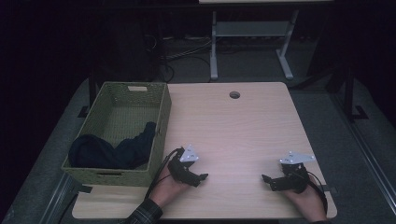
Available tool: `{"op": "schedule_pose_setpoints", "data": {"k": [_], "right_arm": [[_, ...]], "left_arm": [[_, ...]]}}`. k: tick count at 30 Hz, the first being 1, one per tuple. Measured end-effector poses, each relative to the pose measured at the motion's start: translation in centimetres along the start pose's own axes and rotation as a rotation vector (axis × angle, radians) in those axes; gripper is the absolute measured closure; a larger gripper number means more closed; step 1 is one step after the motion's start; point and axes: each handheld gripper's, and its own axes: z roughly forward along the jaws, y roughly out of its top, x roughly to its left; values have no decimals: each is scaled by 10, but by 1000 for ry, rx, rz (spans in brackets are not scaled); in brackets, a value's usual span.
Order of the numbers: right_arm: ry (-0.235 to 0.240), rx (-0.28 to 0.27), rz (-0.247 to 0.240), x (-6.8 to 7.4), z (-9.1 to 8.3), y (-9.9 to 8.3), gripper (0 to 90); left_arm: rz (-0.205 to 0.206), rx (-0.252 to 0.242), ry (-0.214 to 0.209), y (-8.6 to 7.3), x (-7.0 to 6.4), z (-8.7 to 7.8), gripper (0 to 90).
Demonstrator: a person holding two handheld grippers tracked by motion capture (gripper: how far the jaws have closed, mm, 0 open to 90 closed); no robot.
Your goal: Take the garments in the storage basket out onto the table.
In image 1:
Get metal floor rail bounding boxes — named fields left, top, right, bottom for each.
left=329, top=92, right=396, bottom=207
left=38, top=172, right=78, bottom=224

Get grey metal table frame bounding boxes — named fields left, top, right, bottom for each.
left=209, top=8, right=301, bottom=81

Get dark navy pet garment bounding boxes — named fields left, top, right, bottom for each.
left=68, top=120, right=158, bottom=171

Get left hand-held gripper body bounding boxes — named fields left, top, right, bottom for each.
left=167, top=144, right=203, bottom=188

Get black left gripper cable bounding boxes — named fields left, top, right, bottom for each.
left=144, top=147, right=183, bottom=200

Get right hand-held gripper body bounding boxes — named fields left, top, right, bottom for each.
left=278, top=150, right=317, bottom=194

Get black floor bracket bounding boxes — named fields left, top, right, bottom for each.
left=352, top=105, right=370, bottom=121

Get person's left hand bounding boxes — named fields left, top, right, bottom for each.
left=148, top=173, right=191, bottom=209

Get person's right hand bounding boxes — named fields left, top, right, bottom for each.
left=283, top=175, right=329, bottom=223

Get green woven basket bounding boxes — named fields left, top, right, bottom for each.
left=61, top=81, right=173, bottom=188

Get black stand post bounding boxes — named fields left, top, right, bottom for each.
left=88, top=73, right=97, bottom=108
left=343, top=66, right=355, bottom=122

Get bundle of floor cables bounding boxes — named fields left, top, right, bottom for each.
left=144, top=33, right=217, bottom=82

